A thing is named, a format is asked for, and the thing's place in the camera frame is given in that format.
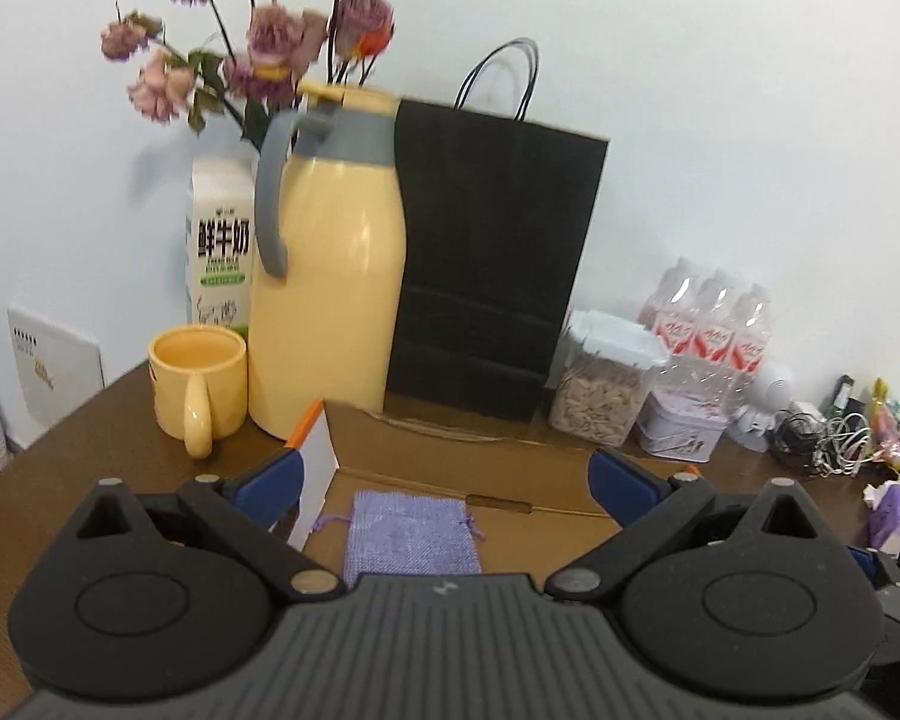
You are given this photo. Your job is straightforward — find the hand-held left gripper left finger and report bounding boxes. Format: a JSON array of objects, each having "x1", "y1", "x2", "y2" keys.
[{"x1": 75, "y1": 448, "x2": 346, "y2": 602}]

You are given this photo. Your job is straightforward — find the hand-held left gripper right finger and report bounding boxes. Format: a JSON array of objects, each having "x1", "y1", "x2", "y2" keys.
[{"x1": 546, "y1": 448, "x2": 822, "y2": 605}]

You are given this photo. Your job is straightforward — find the red cardboard box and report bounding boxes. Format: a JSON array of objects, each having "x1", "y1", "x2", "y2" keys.
[{"x1": 266, "y1": 397, "x2": 721, "y2": 593}]

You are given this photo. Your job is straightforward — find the white tin box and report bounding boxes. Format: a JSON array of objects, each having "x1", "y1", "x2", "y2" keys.
[{"x1": 636, "y1": 390, "x2": 728, "y2": 462}]

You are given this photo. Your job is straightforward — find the clear seed container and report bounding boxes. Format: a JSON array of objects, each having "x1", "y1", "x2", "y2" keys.
[{"x1": 547, "y1": 309, "x2": 668, "y2": 447}]

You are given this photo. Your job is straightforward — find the yellow mug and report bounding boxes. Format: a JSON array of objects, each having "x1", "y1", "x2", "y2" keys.
[{"x1": 148, "y1": 324, "x2": 248, "y2": 460}]

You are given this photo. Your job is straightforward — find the purple burlap pouch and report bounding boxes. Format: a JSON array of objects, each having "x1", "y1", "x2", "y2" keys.
[{"x1": 315, "y1": 491, "x2": 488, "y2": 590}]

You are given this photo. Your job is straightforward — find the colourful snack packet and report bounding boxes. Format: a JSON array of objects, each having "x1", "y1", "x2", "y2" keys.
[{"x1": 870, "y1": 379, "x2": 900, "y2": 466}]

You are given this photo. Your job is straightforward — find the white round robot toy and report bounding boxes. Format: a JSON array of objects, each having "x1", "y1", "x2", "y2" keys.
[{"x1": 727, "y1": 361, "x2": 796, "y2": 453}]

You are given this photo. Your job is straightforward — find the yellow thermos jug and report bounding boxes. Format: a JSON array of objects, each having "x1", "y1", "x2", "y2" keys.
[{"x1": 247, "y1": 82, "x2": 407, "y2": 440}]

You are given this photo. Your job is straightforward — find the white milk carton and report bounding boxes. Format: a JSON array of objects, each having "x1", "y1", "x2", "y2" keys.
[{"x1": 185, "y1": 157, "x2": 257, "y2": 346}]

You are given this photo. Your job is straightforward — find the black paper bag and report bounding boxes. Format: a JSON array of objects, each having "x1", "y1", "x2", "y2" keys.
[{"x1": 385, "y1": 37, "x2": 610, "y2": 423}]

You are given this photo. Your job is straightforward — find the dried rose bouquet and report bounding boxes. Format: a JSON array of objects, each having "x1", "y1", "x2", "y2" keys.
[{"x1": 101, "y1": 0, "x2": 397, "y2": 155}]

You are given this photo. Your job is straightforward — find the tangle of charger cables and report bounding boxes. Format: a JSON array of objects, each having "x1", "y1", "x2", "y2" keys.
[{"x1": 769, "y1": 401, "x2": 878, "y2": 477}]

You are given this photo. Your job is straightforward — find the white wall panel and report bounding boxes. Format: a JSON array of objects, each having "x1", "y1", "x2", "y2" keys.
[{"x1": 7, "y1": 305, "x2": 106, "y2": 451}]

